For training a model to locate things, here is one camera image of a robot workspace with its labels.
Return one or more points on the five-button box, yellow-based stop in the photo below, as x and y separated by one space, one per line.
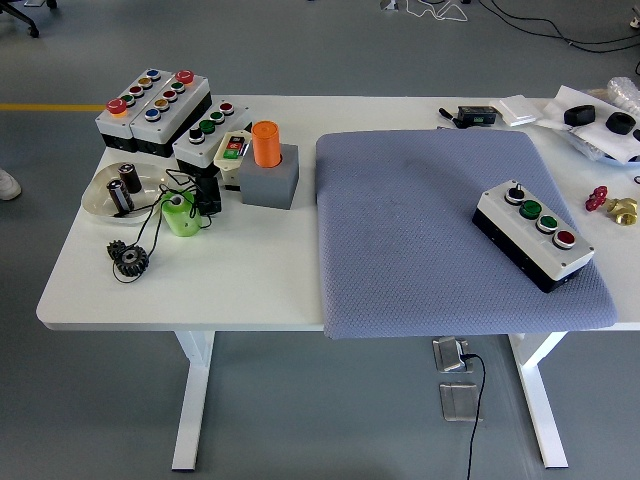
117 125

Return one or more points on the dark cylindrical capacitor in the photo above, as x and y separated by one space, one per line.
120 196
131 177

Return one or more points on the green plastic cylinder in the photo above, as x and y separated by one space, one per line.
181 217

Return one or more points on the large black gear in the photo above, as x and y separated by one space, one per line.
132 261

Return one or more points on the open metal floor socket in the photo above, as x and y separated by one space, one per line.
450 356

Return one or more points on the four-button control box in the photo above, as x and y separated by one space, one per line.
207 145
545 250

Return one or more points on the black screwdriver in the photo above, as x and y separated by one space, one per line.
447 115

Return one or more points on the black electronic module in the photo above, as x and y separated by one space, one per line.
477 115

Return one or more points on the small black gear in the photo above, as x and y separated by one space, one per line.
115 248

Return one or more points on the clear round dish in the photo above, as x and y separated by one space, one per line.
100 200

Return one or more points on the clear bubble wrap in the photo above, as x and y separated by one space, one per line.
625 92

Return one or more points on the black power adapter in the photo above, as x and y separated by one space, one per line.
209 197

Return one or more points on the grey-blue textured mat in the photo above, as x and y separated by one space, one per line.
410 235

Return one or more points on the white table leg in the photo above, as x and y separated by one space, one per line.
192 400
540 400

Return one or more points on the grey block holder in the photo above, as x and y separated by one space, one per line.
270 187

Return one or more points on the four-button control box, clean base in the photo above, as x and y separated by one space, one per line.
207 145

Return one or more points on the beige red-green switch box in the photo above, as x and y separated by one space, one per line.
231 154

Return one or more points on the silver metal floor bracket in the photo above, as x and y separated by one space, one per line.
389 5

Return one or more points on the white foam sheet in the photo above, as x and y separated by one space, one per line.
570 100

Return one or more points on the white wall switch panel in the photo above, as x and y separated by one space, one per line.
517 111

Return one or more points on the five-button box, red stop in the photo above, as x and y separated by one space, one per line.
165 122

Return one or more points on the black office chair base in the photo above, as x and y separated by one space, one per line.
27 22

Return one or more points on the closed metal floor plate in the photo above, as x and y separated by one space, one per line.
460 402

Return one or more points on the orange cylinder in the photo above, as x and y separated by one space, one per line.
265 145

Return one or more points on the person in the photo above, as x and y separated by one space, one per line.
7 185

